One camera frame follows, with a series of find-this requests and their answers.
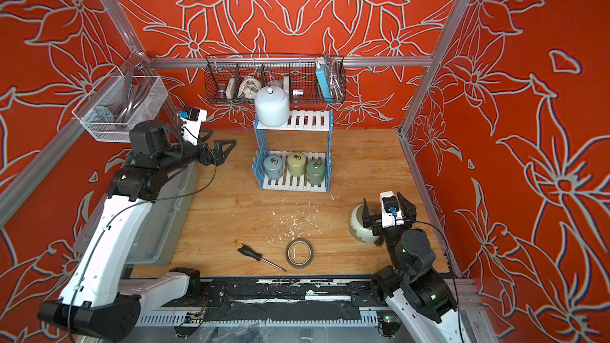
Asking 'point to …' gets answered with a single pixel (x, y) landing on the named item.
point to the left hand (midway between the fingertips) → (222, 134)
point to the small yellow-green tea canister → (296, 163)
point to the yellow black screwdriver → (256, 256)
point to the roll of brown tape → (296, 265)
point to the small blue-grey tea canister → (273, 166)
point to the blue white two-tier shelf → (307, 131)
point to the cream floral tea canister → (357, 231)
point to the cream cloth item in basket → (249, 87)
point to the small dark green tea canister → (315, 171)
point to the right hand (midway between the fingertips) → (377, 195)
